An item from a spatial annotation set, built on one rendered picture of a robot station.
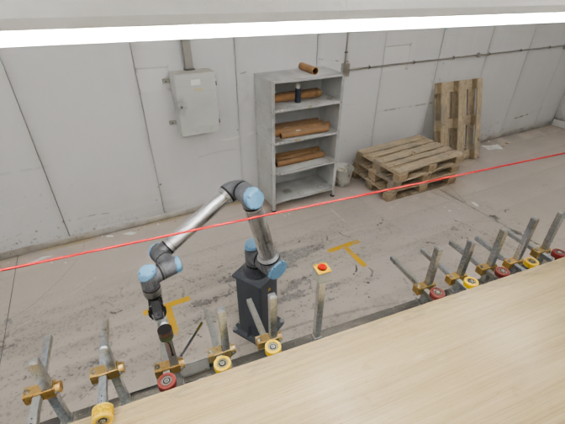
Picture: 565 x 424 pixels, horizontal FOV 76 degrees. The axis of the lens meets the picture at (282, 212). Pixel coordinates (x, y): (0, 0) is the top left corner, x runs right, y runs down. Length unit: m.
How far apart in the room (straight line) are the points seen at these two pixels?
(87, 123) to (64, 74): 0.45
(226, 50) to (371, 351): 3.19
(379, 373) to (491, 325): 0.69
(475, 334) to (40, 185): 3.82
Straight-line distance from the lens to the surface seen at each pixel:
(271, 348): 1.86
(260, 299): 2.67
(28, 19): 0.80
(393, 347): 1.95
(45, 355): 2.07
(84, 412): 2.14
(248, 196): 1.98
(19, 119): 4.01
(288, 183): 4.79
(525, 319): 2.36
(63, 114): 3.97
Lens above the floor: 2.40
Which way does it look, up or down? 33 degrees down
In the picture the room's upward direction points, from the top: straight up
